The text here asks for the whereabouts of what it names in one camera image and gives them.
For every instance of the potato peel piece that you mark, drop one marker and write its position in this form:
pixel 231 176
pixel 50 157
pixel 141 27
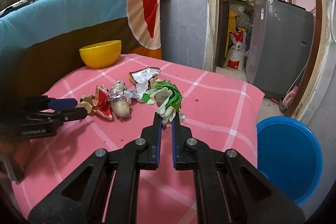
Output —
pixel 121 108

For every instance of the pink slipper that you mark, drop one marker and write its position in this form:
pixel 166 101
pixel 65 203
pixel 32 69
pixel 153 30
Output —
pixel 285 103

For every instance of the yellow plastic bowl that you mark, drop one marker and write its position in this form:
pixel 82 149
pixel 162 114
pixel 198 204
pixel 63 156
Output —
pixel 101 55

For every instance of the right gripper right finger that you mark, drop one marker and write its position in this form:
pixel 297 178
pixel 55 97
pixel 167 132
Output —
pixel 229 189

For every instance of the silver foil wrapper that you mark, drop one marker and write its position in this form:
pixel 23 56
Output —
pixel 120 92

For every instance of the grey washing machine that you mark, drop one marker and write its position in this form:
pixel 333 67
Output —
pixel 281 39

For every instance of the white torn paper wrapper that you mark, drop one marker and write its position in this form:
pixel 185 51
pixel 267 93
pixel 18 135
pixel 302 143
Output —
pixel 142 80

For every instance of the multicolour hanging cloth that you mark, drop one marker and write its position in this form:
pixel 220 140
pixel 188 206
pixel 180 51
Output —
pixel 40 42

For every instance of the red white torn carton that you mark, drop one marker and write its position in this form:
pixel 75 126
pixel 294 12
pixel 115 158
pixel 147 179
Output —
pixel 101 103

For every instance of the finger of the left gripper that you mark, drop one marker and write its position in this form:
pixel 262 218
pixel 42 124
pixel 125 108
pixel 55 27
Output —
pixel 68 115
pixel 58 104

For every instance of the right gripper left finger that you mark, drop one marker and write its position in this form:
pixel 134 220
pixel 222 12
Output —
pixel 104 188

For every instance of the pink checked tablecloth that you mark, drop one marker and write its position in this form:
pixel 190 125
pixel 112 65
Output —
pixel 219 110

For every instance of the green white wrapper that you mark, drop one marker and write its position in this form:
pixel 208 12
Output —
pixel 168 99

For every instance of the brown paper scrap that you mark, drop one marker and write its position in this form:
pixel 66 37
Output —
pixel 86 101

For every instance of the blue plastic bin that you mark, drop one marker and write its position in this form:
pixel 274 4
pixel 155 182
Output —
pixel 289 155

